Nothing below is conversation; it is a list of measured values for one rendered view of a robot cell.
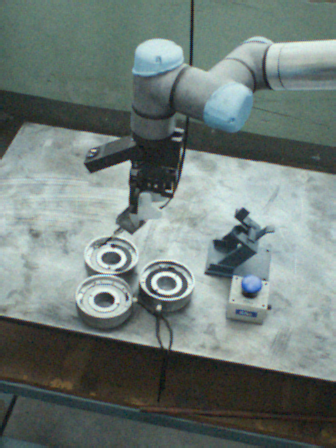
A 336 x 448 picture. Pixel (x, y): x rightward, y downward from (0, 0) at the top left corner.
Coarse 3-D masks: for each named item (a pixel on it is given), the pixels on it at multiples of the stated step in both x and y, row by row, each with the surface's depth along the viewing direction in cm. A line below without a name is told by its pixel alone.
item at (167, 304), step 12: (156, 264) 137; (168, 264) 138; (180, 264) 137; (144, 276) 135; (156, 276) 135; (168, 276) 136; (192, 276) 134; (144, 288) 131; (156, 288) 133; (180, 288) 133; (192, 288) 132; (144, 300) 134; (156, 300) 130; (168, 300) 130; (180, 300) 131
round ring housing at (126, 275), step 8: (96, 240) 140; (104, 240) 141; (112, 240) 141; (120, 240) 141; (128, 240) 140; (88, 248) 138; (96, 248) 140; (112, 248) 140; (128, 248) 140; (136, 248) 139; (88, 256) 138; (104, 256) 140; (112, 256) 140; (120, 256) 139; (136, 256) 138; (88, 264) 135; (104, 264) 136; (120, 264) 137; (136, 264) 136; (88, 272) 136; (96, 272) 134; (104, 272) 133; (120, 272) 134; (128, 272) 135; (128, 280) 138
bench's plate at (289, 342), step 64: (0, 192) 154; (64, 192) 156; (128, 192) 157; (192, 192) 159; (256, 192) 161; (320, 192) 163; (0, 256) 140; (64, 256) 141; (192, 256) 144; (320, 256) 147; (0, 320) 130; (64, 320) 129; (192, 320) 132; (320, 320) 134
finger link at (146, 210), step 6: (144, 192) 125; (144, 198) 126; (150, 198) 126; (138, 204) 126; (144, 204) 127; (150, 204) 126; (138, 210) 127; (144, 210) 127; (150, 210) 127; (156, 210) 127; (132, 216) 128; (138, 216) 128; (144, 216) 128; (150, 216) 128; (156, 216) 128; (138, 222) 130
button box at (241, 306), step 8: (232, 280) 135; (240, 280) 134; (232, 288) 132; (240, 288) 132; (264, 288) 133; (232, 296) 131; (240, 296) 131; (248, 296) 131; (256, 296) 131; (264, 296) 131; (232, 304) 130; (240, 304) 130; (248, 304) 130; (256, 304) 130; (264, 304) 130; (232, 312) 131; (240, 312) 131; (248, 312) 130; (256, 312) 130; (264, 312) 130; (240, 320) 132; (248, 320) 132; (256, 320) 132
